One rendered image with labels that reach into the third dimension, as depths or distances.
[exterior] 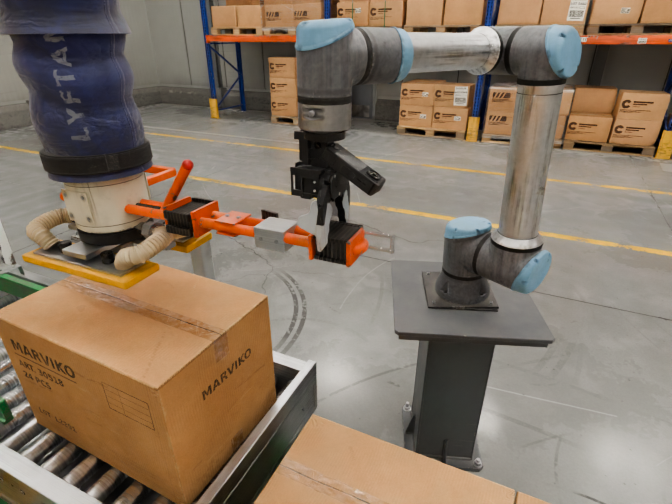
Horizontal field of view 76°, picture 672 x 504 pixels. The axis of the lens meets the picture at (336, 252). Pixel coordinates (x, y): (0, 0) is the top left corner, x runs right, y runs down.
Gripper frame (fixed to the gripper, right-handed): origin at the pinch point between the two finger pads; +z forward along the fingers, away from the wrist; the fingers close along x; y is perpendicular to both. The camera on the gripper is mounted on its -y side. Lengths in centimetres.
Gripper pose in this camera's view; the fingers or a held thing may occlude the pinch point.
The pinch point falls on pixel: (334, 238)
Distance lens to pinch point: 82.5
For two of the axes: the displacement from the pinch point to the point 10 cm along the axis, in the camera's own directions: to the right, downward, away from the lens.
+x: -4.3, 4.0, -8.1
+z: -0.1, 9.0, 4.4
